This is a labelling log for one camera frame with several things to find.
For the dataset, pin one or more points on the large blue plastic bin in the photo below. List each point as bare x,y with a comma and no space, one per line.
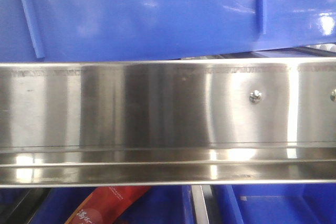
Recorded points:
111,30

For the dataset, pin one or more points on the lower left blue bin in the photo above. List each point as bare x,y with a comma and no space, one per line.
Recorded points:
161,204

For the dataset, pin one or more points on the lower right blue bin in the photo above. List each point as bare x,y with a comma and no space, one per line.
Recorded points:
276,203

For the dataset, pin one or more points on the red snack package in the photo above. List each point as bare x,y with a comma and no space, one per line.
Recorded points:
106,204

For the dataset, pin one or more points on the white roller track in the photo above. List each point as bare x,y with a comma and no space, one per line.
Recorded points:
331,47

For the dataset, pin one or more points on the left rail screw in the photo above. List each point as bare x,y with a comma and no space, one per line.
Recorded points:
255,96

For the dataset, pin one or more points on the rail screw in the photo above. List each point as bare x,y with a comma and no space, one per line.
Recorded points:
255,96
333,95

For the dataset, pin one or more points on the stainless steel rack rail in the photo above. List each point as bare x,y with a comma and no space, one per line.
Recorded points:
167,122

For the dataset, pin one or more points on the steel divider rail below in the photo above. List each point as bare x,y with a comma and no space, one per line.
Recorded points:
205,207

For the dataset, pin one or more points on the right rail screw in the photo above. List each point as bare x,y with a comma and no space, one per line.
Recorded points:
333,95

